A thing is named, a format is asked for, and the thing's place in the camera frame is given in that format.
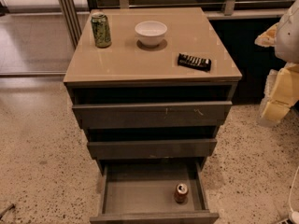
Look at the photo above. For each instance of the grey drawer cabinet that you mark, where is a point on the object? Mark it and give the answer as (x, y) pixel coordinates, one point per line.
(129, 72)

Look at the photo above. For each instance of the grey top drawer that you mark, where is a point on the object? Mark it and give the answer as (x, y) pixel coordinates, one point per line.
(152, 115)

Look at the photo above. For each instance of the red coke can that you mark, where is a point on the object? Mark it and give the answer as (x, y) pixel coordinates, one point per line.
(181, 192)

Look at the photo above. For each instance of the grey open bottom drawer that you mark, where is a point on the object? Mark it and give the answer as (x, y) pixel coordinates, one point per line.
(143, 193)

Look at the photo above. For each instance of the white bowl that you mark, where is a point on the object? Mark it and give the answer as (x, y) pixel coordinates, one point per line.
(150, 33)

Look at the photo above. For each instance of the grey middle drawer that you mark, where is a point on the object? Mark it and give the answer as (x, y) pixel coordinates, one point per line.
(152, 149)

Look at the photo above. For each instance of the white power adapter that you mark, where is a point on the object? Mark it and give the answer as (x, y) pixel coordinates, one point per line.
(294, 217)

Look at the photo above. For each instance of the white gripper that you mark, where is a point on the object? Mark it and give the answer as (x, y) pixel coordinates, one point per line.
(288, 38)

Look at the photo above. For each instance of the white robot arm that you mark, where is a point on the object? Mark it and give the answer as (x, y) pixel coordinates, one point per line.
(287, 46)

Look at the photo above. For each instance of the black snack bar packet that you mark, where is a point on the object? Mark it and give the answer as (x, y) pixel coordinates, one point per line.
(194, 62)

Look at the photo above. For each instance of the metal railing frame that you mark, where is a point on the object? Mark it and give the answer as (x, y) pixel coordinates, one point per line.
(234, 20)

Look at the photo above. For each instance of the green soda can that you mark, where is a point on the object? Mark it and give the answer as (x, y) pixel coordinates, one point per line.
(101, 30)

